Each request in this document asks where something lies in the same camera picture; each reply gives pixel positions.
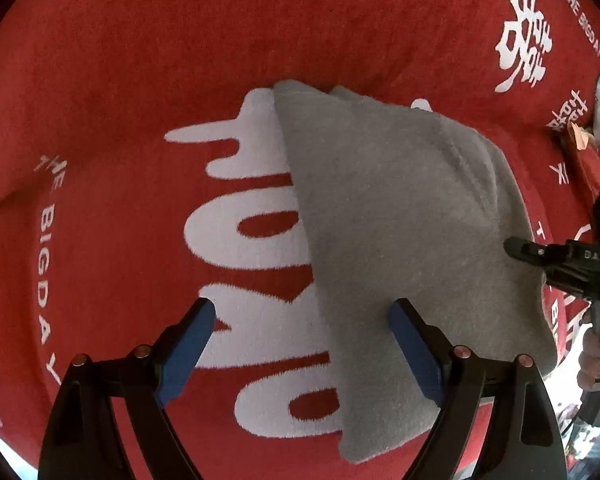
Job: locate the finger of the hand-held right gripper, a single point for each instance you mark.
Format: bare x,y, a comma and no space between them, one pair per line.
532,250
565,285

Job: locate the red paper envelope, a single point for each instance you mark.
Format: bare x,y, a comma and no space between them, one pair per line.
587,160

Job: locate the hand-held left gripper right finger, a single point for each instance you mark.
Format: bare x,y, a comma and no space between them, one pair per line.
415,355

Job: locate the grey knit sweater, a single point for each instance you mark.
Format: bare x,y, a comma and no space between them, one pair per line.
410,240

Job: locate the red printed blanket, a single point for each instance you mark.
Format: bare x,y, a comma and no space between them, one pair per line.
129,85

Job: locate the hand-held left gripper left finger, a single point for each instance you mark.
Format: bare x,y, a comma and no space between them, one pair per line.
187,355

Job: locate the person's right hand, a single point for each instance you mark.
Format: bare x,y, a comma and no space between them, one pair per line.
592,360

